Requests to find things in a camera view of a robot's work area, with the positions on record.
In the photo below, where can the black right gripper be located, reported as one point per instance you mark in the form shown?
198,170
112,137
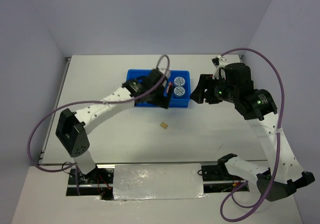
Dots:
206,81

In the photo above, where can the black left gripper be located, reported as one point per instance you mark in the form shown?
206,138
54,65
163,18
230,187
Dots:
159,101

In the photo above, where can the blue jar sideways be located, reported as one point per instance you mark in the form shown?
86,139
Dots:
179,92

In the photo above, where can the orange clear case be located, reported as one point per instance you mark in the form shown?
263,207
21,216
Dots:
169,87

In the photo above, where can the yellow eraser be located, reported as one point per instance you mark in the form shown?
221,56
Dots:
163,125

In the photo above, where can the blue jar patterned lid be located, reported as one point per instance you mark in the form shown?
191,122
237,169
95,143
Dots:
179,81

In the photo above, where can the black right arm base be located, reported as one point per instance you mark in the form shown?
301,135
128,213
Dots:
210,173

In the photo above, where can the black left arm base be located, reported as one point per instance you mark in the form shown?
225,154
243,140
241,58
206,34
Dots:
101,186

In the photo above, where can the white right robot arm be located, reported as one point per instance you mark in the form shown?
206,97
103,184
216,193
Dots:
284,175

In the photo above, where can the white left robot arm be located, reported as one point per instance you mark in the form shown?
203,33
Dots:
74,127

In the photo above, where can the blue compartment tray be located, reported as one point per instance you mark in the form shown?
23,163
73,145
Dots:
179,102

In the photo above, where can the silver foil sheet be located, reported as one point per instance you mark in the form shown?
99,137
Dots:
157,181

